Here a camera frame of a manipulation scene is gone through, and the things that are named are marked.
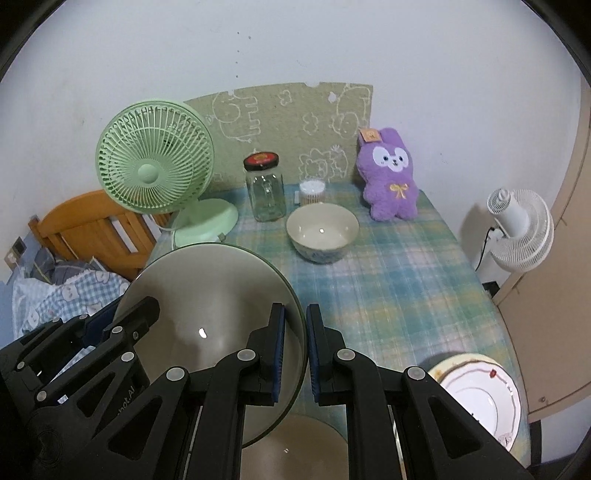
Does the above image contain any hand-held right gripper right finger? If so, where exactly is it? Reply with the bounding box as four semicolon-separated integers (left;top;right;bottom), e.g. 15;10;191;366
307;304;532;480

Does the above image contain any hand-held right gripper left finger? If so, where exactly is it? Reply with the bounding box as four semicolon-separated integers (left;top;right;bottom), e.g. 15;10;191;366
88;302;287;480

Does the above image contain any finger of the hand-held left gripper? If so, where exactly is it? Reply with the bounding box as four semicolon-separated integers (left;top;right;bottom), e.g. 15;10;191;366
0;305;117;374
34;296;161;407

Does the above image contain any cream floral ceramic bowl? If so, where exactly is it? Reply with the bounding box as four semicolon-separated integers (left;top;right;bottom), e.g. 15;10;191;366
285;203;360;265
240;413;349;480
113;244;308;449

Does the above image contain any large yellow floral plate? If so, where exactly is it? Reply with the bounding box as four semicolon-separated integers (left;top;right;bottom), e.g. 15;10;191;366
427;353;525;455

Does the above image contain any red-rimmed white plate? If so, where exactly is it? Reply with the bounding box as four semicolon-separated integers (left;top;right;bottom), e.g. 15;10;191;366
438;360;522;450

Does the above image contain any blue checked blanket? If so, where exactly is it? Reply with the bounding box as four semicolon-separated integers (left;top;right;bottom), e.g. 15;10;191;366
11;249;132;342

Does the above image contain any wooden chair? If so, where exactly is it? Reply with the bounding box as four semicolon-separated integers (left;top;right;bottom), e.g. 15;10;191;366
28;189;174;280

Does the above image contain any green desk fan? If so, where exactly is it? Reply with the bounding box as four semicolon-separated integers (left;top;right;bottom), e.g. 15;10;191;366
96;98;240;248

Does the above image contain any glass jar with dark lid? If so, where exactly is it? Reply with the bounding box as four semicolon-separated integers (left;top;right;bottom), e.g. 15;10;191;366
243;151;286;223

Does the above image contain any cotton swab container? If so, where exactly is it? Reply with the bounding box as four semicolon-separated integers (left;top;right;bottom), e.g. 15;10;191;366
298;179;327;207

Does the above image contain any purple plush bunny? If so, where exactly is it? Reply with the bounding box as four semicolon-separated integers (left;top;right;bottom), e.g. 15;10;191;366
355;127;420;222

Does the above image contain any white standing fan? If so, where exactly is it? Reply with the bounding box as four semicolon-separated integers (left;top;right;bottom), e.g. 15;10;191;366
473;188;555;284

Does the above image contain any beige door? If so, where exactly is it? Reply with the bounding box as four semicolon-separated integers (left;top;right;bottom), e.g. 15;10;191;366
492;78;591;423

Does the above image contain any white fan cable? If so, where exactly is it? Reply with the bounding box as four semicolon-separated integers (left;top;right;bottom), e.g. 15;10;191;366
170;228;228;250

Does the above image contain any black fan cable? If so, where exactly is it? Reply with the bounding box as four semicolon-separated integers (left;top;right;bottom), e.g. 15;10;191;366
475;226;497;271

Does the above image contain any green printed wall mat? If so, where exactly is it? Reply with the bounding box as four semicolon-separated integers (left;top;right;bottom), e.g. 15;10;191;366
182;82;375;192

